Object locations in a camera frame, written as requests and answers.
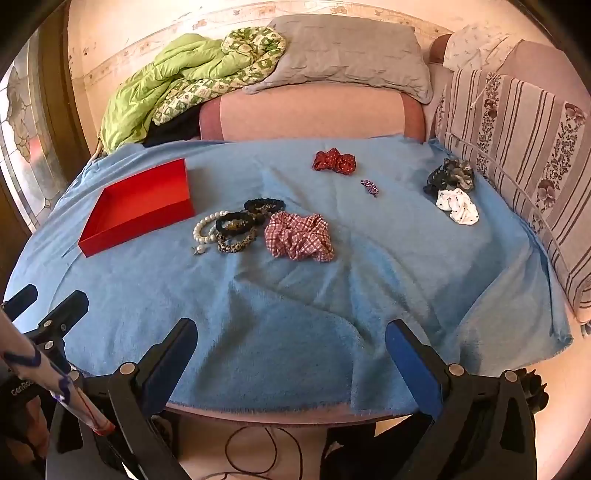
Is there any white patterned pillow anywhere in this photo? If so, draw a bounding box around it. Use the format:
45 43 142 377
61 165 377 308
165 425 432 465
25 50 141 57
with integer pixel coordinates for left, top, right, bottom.
445 23 509 72

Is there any black cloth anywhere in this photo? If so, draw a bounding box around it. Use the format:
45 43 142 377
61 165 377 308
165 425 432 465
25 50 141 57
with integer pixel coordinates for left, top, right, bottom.
143 108 204 147

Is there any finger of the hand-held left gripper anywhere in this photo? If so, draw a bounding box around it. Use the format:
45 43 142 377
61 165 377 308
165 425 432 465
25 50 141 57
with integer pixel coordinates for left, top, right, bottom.
19 291 89 366
0 284 38 324

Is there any grey black scrunchie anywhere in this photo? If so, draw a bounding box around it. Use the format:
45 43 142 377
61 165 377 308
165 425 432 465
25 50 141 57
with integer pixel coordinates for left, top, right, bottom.
424 158 476 195

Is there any red box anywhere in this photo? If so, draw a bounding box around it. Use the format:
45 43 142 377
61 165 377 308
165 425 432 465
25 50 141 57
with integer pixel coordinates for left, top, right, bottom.
78 158 195 258

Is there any white printed cord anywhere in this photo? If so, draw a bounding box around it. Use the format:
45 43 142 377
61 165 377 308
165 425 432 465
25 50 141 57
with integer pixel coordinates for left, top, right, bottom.
0 307 116 435

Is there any leopard print scrunchie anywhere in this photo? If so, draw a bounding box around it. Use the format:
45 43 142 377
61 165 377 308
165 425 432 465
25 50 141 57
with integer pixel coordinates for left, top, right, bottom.
217 228 264 254

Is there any red white checked scrunchie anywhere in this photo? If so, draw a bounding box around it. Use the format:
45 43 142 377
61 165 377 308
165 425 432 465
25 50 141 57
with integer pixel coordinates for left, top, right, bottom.
264 211 334 263

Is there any grey pillow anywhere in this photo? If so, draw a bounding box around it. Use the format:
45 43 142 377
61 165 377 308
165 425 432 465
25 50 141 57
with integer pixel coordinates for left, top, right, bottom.
242 14 434 104

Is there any striped floral cushion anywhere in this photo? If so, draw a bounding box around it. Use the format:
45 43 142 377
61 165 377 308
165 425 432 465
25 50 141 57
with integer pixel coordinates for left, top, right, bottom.
434 69 591 324

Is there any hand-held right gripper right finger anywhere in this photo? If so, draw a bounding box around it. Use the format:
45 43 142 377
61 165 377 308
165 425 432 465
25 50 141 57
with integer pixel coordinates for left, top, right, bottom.
385 318 555 480

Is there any pink blanket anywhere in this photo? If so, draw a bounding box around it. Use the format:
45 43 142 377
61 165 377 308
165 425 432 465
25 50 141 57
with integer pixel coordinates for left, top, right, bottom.
198 88 426 141

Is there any white dotted scrunchie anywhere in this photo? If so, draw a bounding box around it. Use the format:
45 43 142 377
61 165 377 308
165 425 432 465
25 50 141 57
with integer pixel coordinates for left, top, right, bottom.
436 188 480 227

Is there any dark floor cable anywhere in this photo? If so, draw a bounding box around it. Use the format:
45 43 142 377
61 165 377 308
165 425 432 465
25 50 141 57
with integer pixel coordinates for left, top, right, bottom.
224 425 305 476

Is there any stained glass door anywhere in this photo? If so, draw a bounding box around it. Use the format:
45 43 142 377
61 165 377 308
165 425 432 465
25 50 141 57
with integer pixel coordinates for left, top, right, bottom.
0 41 61 232

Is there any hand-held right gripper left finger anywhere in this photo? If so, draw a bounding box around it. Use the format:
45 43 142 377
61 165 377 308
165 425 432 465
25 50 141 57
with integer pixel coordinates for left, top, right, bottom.
46 318 199 480

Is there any pearl bracelet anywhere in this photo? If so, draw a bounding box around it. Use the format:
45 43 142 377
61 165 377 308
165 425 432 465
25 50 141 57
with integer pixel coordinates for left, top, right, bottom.
192 210 230 256

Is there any mauve cushion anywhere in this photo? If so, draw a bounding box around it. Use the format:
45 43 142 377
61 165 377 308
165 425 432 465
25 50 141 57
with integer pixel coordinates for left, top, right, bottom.
480 39 591 116

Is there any red dotted scrunchie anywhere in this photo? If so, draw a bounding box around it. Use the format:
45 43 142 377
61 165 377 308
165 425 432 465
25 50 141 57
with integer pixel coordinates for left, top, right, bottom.
312 148 358 176

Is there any green quilt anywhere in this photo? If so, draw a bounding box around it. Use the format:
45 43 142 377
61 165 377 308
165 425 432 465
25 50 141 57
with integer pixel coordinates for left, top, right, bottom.
99 27 287 152

